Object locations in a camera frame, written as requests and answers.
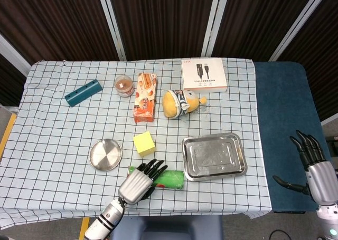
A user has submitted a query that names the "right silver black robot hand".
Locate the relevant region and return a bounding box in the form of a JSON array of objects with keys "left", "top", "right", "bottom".
[{"left": 273, "top": 130, "right": 338, "bottom": 204}]

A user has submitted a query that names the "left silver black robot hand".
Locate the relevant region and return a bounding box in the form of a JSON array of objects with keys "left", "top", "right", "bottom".
[{"left": 118, "top": 159, "right": 168, "bottom": 205}]

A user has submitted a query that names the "green chip can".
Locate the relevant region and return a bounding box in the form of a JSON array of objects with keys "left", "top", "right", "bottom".
[{"left": 127, "top": 165, "right": 185, "bottom": 190}]

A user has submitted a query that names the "yellow foam cube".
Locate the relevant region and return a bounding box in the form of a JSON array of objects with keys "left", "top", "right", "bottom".
[{"left": 133, "top": 131, "right": 156, "bottom": 157}]

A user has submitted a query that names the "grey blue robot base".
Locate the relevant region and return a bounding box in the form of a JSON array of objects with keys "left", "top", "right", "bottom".
[{"left": 109, "top": 215, "right": 224, "bottom": 240}]

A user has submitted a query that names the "round steel plate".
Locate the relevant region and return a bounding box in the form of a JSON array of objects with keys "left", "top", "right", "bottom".
[{"left": 89, "top": 138, "right": 123, "bottom": 171}]

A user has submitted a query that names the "rectangular steel tray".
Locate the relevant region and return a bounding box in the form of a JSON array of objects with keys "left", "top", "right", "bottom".
[{"left": 181, "top": 132, "right": 248, "bottom": 182}]

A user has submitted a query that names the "checkered white tablecloth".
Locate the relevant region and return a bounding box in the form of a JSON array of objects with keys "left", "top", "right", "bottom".
[{"left": 0, "top": 59, "right": 273, "bottom": 226}]

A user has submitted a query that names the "orange biscuit box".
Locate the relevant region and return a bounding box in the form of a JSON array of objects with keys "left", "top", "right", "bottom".
[{"left": 133, "top": 73, "right": 158, "bottom": 123}]

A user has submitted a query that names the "yellow plush toy striped shirt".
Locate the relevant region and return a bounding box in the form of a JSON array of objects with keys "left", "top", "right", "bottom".
[{"left": 162, "top": 89, "right": 208, "bottom": 119}]

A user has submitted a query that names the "clear jar brown paste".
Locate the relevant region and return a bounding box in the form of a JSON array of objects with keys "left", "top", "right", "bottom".
[{"left": 114, "top": 75, "right": 134, "bottom": 98}]

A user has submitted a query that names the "teal plastic holder bar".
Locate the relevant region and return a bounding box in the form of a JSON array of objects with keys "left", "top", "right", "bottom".
[{"left": 64, "top": 79, "right": 102, "bottom": 108}]

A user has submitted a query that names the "black floor cable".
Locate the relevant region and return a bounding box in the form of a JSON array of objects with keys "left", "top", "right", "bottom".
[{"left": 269, "top": 229, "right": 291, "bottom": 240}]

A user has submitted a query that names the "white cable product box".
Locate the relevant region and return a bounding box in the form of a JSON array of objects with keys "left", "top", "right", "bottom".
[{"left": 181, "top": 57, "right": 229, "bottom": 93}]

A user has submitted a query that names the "white partition frame post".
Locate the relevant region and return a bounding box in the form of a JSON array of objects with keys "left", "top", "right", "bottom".
[
  {"left": 0, "top": 34, "right": 32, "bottom": 69},
  {"left": 96, "top": 0, "right": 127, "bottom": 61},
  {"left": 269, "top": 0, "right": 332, "bottom": 62},
  {"left": 202, "top": 0, "right": 230, "bottom": 57}
]

